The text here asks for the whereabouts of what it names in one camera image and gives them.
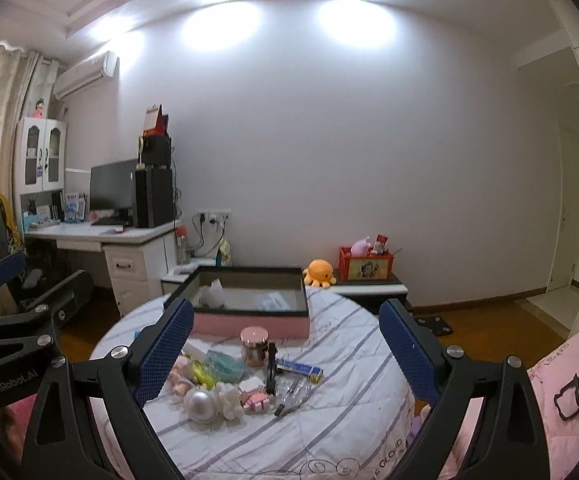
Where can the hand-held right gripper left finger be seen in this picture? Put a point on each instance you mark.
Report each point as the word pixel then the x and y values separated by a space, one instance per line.
pixel 164 352

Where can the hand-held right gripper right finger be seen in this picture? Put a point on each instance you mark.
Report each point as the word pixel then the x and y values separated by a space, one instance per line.
pixel 409 355

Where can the small pink doll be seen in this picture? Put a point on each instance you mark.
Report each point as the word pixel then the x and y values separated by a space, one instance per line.
pixel 182 377

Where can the teal round container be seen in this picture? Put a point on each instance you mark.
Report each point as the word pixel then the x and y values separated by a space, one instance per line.
pixel 224 367

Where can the white round-headed figurine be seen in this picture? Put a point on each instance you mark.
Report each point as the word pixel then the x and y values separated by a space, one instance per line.
pixel 200 406

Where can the white block flower toy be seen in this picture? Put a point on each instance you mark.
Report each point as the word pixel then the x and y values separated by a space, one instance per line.
pixel 230 400

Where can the pink storage box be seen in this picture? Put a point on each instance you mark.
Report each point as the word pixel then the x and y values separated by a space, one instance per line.
pixel 249 327

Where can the rose gold candle jar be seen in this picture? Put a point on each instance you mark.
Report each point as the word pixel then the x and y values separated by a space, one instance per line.
pixel 254 347

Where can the pink block donut toy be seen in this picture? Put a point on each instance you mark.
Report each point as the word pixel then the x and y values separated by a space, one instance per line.
pixel 255 401

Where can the pink fuzzy blanket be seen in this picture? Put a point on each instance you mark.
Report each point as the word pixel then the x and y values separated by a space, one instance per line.
pixel 16 412

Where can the white power bank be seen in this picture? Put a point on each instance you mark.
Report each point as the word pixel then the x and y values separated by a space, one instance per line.
pixel 198 349

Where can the black bathroom scale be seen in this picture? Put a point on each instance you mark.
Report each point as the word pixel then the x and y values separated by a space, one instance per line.
pixel 434 325

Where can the white crumpled object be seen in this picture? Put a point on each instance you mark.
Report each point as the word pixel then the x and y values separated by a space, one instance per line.
pixel 213 295

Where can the white desk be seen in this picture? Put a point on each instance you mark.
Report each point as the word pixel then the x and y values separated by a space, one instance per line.
pixel 134 255

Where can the low white nightstand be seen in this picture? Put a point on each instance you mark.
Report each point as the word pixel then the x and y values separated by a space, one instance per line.
pixel 369 290

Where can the red crate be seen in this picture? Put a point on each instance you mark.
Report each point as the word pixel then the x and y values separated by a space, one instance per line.
pixel 367 266

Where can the red-capped bottle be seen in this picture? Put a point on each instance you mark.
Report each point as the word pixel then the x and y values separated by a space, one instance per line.
pixel 183 247

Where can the black cosmetic tube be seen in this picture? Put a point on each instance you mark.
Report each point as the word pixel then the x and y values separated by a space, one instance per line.
pixel 271 367

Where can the black monitor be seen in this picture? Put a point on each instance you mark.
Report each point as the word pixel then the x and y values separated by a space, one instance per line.
pixel 111 185

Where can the yellow snack bag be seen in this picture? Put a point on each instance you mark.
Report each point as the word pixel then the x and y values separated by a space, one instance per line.
pixel 225 252

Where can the pink plush toy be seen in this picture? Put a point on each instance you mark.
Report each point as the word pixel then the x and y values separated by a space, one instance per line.
pixel 361 246

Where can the clear plastic bag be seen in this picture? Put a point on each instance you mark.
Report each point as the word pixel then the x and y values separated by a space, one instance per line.
pixel 294 389

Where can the clear plastic packet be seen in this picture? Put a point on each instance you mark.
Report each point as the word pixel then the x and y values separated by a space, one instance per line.
pixel 275 302

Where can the orange octopus plush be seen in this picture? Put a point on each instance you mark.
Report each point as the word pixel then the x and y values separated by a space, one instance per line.
pixel 319 272

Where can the white glass-door cabinet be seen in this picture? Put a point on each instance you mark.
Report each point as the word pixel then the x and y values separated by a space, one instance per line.
pixel 41 155

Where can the black computer tower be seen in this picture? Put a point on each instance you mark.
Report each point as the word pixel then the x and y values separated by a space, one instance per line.
pixel 153 197

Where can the black speaker box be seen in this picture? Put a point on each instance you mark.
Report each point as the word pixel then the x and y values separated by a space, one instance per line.
pixel 157 151

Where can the small pink figurine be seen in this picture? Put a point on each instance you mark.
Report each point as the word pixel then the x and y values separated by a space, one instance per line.
pixel 39 109

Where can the pink quilted blanket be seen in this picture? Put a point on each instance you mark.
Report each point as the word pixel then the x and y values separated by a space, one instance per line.
pixel 569 440

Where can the red desk calendar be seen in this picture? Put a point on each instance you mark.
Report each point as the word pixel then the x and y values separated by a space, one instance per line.
pixel 153 121

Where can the white air conditioner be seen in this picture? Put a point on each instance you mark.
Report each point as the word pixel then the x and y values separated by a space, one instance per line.
pixel 84 76

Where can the white door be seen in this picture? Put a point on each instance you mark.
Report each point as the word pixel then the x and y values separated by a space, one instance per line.
pixel 569 200

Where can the white wall outlet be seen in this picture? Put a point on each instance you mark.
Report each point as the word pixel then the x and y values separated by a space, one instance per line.
pixel 214 216

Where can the black plastic frame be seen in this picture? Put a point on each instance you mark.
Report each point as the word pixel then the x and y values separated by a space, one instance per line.
pixel 574 397

